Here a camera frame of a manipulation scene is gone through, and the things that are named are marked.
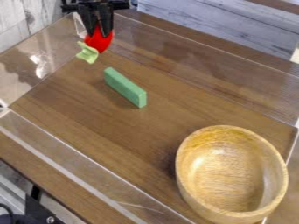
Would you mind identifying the black clamp with cable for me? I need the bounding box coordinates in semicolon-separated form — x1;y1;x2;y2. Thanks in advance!
0;195;66;224

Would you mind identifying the wooden bowl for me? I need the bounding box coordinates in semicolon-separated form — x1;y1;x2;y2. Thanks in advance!
175;125;289;224

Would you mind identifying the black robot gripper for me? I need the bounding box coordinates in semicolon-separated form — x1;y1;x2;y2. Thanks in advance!
60;0;130;36

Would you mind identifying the red plush strawberry toy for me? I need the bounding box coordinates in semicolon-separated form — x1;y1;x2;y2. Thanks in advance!
75;24;116;65

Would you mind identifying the green rectangular block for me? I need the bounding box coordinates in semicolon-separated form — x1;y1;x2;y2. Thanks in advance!
104;67;147;108

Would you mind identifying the clear acrylic table barrier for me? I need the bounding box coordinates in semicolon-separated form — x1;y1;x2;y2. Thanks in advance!
0;12;299;224

